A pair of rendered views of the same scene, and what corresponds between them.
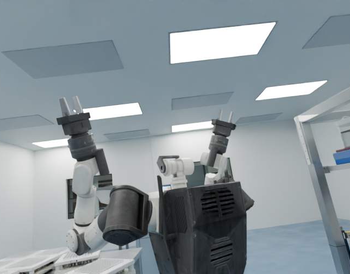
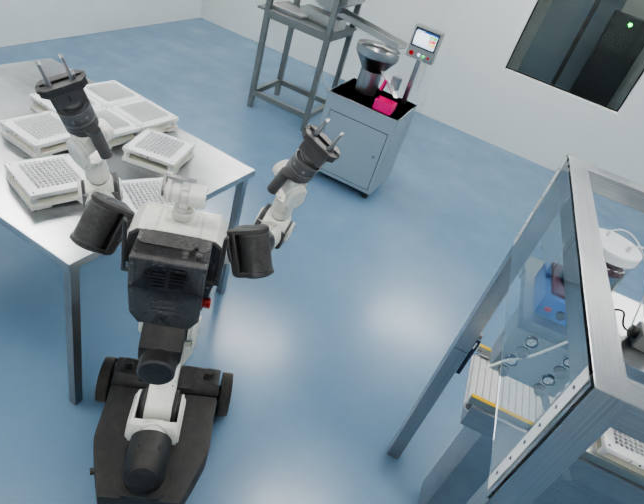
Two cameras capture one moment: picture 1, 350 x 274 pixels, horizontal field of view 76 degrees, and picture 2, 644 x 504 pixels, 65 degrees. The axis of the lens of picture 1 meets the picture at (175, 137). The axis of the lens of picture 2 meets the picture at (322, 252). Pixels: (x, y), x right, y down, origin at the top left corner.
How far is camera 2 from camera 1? 116 cm
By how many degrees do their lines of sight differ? 52
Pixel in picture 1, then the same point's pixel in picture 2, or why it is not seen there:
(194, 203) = (135, 270)
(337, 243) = (459, 345)
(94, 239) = not seen: hidden behind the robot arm
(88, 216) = (95, 179)
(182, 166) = (187, 200)
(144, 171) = not seen: outside the picture
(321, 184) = (500, 280)
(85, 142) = (73, 121)
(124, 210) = (89, 228)
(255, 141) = not seen: outside the picture
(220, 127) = (309, 148)
